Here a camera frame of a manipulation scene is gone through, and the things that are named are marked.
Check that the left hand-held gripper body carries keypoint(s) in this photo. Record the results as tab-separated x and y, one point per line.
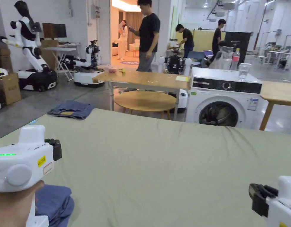
22	160

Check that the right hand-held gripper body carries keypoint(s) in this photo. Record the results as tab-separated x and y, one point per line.
282	208

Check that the person's left hand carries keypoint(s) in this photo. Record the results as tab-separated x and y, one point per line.
10	208

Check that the dark blue garment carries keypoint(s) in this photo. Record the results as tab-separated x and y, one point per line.
55	205

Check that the folded blue denim garment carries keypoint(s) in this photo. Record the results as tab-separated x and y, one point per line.
69	110

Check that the brown carton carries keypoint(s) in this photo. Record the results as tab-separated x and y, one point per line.
10	88

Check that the low white black robot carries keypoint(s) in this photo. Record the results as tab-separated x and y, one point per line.
88	71

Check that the tall white black humanoid robot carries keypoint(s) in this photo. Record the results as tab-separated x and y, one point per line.
29	42

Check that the white washing machine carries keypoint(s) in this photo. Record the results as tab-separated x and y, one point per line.
218	94

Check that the bed with pale green sheet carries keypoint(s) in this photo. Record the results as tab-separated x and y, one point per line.
154	170

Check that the desk with dark monitor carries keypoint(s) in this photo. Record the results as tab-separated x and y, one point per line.
56	30

